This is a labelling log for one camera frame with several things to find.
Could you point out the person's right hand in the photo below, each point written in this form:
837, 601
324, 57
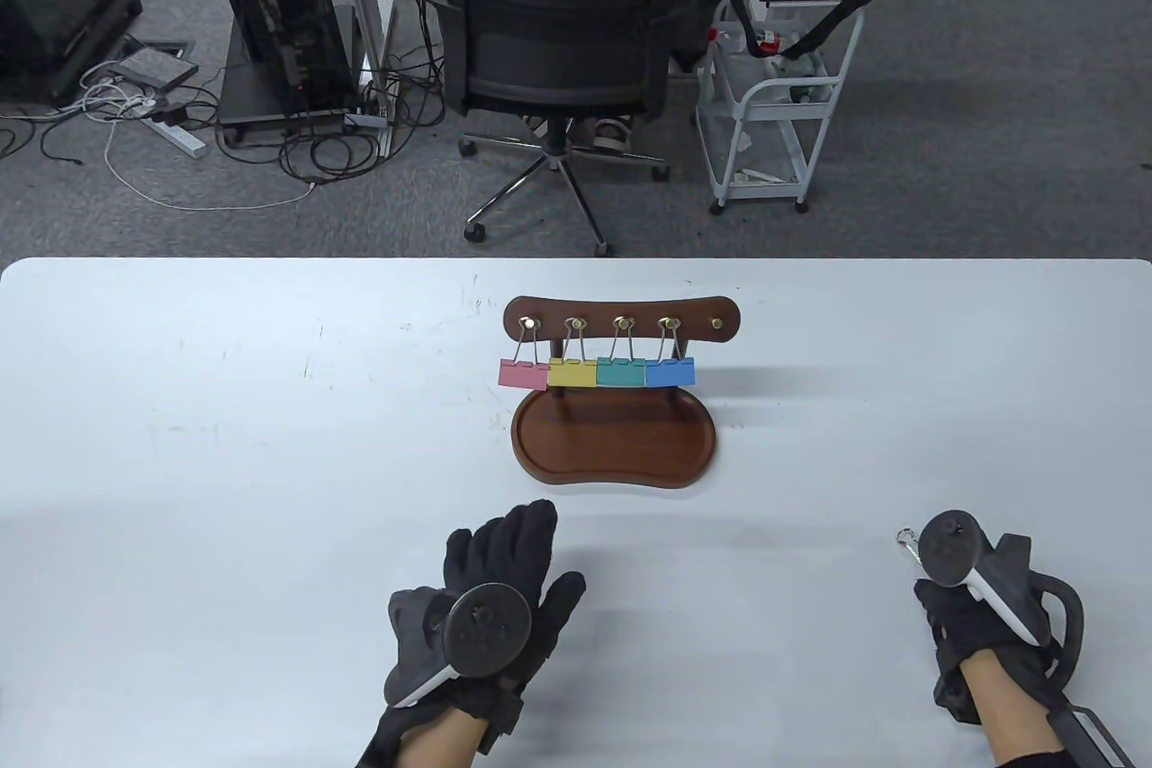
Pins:
967, 633

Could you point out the person's left hand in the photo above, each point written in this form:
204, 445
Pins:
504, 547

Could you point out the grey handheld controller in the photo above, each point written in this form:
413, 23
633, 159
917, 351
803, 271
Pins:
954, 547
481, 633

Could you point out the pink binder clip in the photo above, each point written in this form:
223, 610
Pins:
523, 374
905, 543

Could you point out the brown wooden key rack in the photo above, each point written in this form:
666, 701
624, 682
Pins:
612, 444

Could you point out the yellow binder clip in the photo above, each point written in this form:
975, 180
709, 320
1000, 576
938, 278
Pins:
572, 373

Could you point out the teal binder clip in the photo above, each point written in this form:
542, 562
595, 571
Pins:
621, 372

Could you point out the blue binder clip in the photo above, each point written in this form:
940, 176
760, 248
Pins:
670, 371

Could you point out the person's left forearm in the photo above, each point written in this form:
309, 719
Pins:
436, 745

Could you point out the person's right forearm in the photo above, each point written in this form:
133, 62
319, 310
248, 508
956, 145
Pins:
1012, 714

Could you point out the white rolling cart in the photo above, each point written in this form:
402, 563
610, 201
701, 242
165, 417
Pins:
756, 115

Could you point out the black tower stand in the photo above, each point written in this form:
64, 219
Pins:
247, 97

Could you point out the white power strip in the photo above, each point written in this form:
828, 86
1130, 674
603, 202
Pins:
180, 140

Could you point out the black mesh office chair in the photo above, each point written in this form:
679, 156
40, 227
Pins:
558, 12

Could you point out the grey floor socket plate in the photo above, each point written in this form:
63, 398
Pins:
157, 67

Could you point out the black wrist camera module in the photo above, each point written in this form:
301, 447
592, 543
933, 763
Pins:
1093, 736

